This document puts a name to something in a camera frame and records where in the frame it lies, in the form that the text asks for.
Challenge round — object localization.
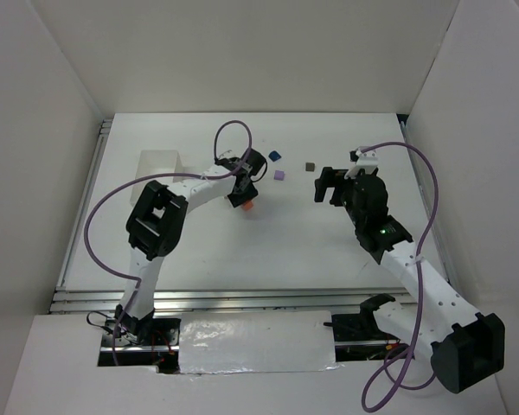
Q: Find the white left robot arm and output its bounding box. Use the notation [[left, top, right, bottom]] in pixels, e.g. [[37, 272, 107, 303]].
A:
[[115, 150, 267, 342]]

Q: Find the purple wood cube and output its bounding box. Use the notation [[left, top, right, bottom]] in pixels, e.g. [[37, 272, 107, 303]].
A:
[[273, 170, 285, 181]]

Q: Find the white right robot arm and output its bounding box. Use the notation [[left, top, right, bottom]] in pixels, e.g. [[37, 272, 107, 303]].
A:
[[314, 167, 505, 393]]

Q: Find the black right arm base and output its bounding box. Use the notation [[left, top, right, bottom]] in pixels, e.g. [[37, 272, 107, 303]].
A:
[[323, 313, 400, 344]]

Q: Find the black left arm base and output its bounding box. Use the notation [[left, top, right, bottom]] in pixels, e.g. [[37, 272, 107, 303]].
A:
[[86, 311, 181, 353]]

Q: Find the aluminium front rail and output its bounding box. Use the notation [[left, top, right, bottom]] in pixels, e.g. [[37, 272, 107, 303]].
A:
[[48, 288, 413, 314]]

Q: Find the silver foil sheet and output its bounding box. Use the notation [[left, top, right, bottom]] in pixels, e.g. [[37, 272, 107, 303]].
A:
[[178, 310, 337, 374]]

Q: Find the aluminium left rail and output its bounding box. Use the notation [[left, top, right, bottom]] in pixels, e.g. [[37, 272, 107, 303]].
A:
[[54, 118, 113, 291]]

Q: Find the blue wood block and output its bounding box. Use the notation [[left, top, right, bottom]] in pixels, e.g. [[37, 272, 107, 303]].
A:
[[268, 150, 282, 162]]

